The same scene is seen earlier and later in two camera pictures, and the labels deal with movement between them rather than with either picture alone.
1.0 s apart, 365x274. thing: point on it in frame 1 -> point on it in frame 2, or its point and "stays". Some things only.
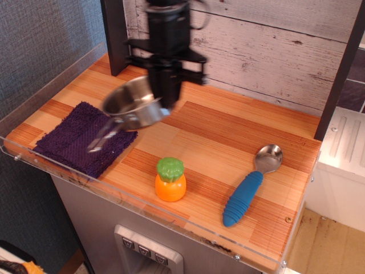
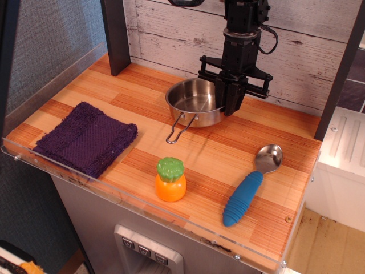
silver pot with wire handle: x=131 y=105 -> x=192 y=103
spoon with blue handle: x=268 y=158 stays
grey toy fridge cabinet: x=116 y=238 stays
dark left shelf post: x=116 y=29 stays
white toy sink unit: x=337 y=188 stays
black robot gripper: x=167 y=52 -> x=239 y=59
